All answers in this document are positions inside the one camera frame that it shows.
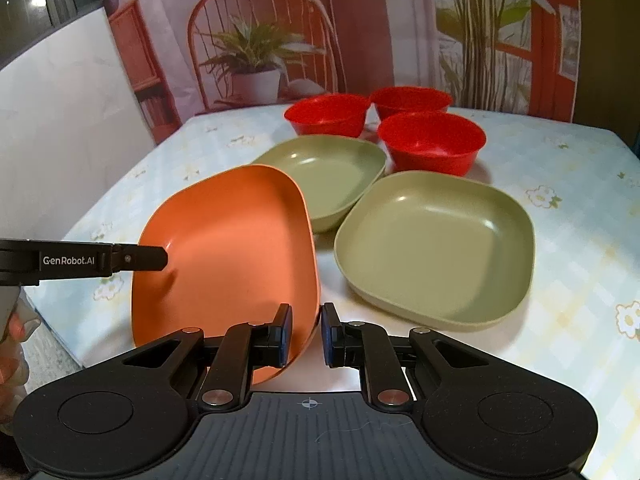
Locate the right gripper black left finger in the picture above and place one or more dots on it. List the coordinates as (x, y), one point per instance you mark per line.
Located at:
(216, 372)

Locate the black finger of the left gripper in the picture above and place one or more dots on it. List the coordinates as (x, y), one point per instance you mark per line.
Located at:
(127, 257)

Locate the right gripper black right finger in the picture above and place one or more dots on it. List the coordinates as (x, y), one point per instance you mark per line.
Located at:
(394, 371)

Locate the green plate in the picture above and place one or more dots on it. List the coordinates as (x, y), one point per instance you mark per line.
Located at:
(333, 172)
(441, 251)

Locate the orange square plate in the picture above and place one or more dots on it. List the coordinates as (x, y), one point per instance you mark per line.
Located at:
(239, 245)

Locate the red bowl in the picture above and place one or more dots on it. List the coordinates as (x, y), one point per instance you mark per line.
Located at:
(390, 101)
(339, 114)
(432, 141)

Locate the person's left hand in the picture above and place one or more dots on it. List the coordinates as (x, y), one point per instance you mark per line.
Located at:
(14, 368)

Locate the printed room backdrop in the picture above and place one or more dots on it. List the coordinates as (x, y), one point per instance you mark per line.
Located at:
(191, 57)

